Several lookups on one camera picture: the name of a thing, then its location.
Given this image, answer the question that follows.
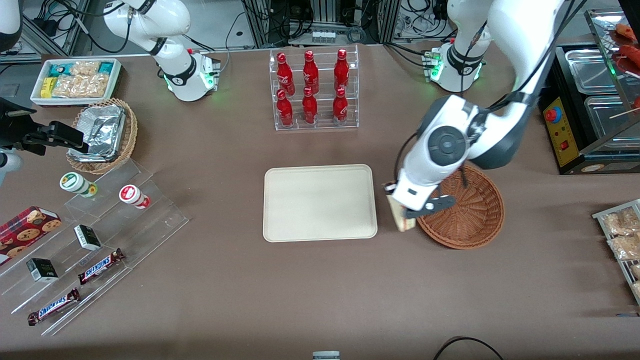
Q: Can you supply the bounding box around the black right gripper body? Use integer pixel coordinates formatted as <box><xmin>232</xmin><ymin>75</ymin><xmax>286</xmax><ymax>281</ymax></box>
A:
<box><xmin>0</xmin><ymin>98</ymin><xmax>39</xmax><ymax>151</ymax></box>

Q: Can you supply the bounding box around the triangle sandwich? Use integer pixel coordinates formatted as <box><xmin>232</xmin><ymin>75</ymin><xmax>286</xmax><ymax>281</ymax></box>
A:
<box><xmin>386</xmin><ymin>194</ymin><xmax>417</xmax><ymax>233</ymax></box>

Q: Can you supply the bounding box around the round brown wicker basket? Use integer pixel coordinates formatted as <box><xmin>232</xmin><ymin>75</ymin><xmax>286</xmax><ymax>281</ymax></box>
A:
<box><xmin>415</xmin><ymin>164</ymin><xmax>505</xmax><ymax>250</ymax></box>

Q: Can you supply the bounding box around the light wicker basket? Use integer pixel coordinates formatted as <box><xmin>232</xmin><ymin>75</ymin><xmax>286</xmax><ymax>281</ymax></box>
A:
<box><xmin>66</xmin><ymin>97</ymin><xmax>139</xmax><ymax>175</ymax></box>

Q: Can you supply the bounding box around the beige plastic tray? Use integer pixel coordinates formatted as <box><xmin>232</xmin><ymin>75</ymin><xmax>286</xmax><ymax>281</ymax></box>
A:
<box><xmin>263</xmin><ymin>164</ymin><xmax>379</xmax><ymax>244</ymax></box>

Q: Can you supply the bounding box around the tray of packaged crackers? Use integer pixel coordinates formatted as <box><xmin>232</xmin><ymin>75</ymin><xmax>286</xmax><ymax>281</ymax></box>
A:
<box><xmin>592</xmin><ymin>198</ymin><xmax>640</xmax><ymax>306</ymax></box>

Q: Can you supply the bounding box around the aluminium foil container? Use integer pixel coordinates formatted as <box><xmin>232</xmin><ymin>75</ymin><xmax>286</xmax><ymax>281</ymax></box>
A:
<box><xmin>69</xmin><ymin>104</ymin><xmax>126</xmax><ymax>162</ymax></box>

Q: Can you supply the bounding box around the white snack bin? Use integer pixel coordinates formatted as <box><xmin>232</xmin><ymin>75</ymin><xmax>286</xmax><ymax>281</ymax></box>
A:
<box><xmin>30</xmin><ymin>58</ymin><xmax>123</xmax><ymax>108</ymax></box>

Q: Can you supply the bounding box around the green lid cup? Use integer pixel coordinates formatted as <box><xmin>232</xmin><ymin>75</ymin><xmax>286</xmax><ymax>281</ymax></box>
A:
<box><xmin>59</xmin><ymin>171</ymin><xmax>99</xmax><ymax>199</ymax></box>

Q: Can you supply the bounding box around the large clear cracker bag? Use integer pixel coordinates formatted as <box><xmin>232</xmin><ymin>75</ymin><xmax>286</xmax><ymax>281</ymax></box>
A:
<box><xmin>52</xmin><ymin>74</ymin><xmax>109</xmax><ymax>99</ymax></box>

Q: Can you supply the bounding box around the small clear cracker bag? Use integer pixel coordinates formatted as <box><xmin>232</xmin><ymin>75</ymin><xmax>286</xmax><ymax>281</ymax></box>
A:
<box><xmin>70</xmin><ymin>60</ymin><xmax>102</xmax><ymax>77</ymax></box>

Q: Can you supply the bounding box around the red lid cup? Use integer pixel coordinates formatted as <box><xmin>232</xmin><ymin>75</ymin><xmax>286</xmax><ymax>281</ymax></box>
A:
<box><xmin>118</xmin><ymin>184</ymin><xmax>151</xmax><ymax>210</ymax></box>

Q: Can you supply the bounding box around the red cookie box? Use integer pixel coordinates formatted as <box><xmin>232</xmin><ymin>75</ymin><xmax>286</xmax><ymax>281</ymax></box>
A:
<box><xmin>0</xmin><ymin>205</ymin><xmax>63</xmax><ymax>266</ymax></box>

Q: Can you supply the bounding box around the small black box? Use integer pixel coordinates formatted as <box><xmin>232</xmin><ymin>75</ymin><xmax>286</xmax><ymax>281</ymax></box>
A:
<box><xmin>73</xmin><ymin>224</ymin><xmax>103</xmax><ymax>252</ymax></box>
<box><xmin>25</xmin><ymin>257</ymin><xmax>60</xmax><ymax>284</ymax></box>

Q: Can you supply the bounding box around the red cola bottle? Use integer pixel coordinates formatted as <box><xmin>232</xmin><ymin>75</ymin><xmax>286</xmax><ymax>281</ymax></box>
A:
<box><xmin>301</xmin><ymin>87</ymin><xmax>319</xmax><ymax>125</ymax></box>
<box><xmin>276</xmin><ymin>52</ymin><xmax>296</xmax><ymax>96</ymax></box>
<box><xmin>333</xmin><ymin>48</ymin><xmax>350</xmax><ymax>92</ymax></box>
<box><xmin>332</xmin><ymin>87</ymin><xmax>349</xmax><ymax>124</ymax></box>
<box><xmin>302</xmin><ymin>50</ymin><xmax>320</xmax><ymax>95</ymax></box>
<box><xmin>276</xmin><ymin>89</ymin><xmax>295</xmax><ymax>127</ymax></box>

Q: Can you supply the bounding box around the clear acrylic bottle rack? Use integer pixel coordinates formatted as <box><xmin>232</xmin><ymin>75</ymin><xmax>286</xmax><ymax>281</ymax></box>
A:
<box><xmin>269</xmin><ymin>44</ymin><xmax>360</xmax><ymax>132</ymax></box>

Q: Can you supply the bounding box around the clear acrylic stepped stand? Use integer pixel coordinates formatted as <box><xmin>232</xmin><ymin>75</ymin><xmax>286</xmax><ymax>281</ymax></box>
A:
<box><xmin>0</xmin><ymin>159</ymin><xmax>190</xmax><ymax>337</ymax></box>

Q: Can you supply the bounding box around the Snickers chocolate bar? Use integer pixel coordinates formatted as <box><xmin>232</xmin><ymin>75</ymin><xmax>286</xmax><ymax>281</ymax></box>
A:
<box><xmin>77</xmin><ymin>248</ymin><xmax>126</xmax><ymax>286</ymax></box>
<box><xmin>27</xmin><ymin>287</ymin><xmax>81</xmax><ymax>327</ymax></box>

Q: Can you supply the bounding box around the black food warmer yellow panel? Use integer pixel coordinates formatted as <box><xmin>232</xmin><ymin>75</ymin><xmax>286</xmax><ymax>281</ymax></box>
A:
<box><xmin>539</xmin><ymin>7</ymin><xmax>640</xmax><ymax>176</ymax></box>

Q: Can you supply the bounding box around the clear fried snack bag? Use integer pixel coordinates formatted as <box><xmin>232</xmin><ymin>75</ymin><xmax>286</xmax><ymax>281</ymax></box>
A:
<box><xmin>607</xmin><ymin>233</ymin><xmax>640</xmax><ymax>261</ymax></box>
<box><xmin>601</xmin><ymin>207</ymin><xmax>640</xmax><ymax>236</ymax></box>

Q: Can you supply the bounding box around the steel warmer pan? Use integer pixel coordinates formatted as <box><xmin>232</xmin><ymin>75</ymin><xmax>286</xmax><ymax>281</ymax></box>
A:
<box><xmin>583</xmin><ymin>94</ymin><xmax>640</xmax><ymax>151</ymax></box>
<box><xmin>564</xmin><ymin>48</ymin><xmax>622</xmax><ymax>95</ymax></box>

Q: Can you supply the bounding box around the orange sausage on skewer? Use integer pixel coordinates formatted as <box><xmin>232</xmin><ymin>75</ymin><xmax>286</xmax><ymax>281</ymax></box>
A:
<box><xmin>615</xmin><ymin>22</ymin><xmax>640</xmax><ymax>43</ymax></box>
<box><xmin>612</xmin><ymin>44</ymin><xmax>640</xmax><ymax>65</ymax></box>

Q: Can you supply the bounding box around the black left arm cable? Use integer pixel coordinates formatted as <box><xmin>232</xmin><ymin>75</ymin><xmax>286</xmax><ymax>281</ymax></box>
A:
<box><xmin>394</xmin><ymin>0</ymin><xmax>591</xmax><ymax>190</ymax></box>

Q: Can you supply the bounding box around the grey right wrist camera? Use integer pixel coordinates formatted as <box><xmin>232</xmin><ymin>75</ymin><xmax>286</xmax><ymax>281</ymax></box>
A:
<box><xmin>0</xmin><ymin>150</ymin><xmax>24</xmax><ymax>187</ymax></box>

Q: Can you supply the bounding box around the black looped cable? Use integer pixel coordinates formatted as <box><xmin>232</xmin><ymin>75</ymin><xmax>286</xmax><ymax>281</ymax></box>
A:
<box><xmin>432</xmin><ymin>335</ymin><xmax>506</xmax><ymax>360</ymax></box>

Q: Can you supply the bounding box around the aluminium frame structure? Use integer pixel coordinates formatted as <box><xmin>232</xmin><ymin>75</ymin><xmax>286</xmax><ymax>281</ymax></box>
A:
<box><xmin>241</xmin><ymin>0</ymin><xmax>402</xmax><ymax>49</ymax></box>

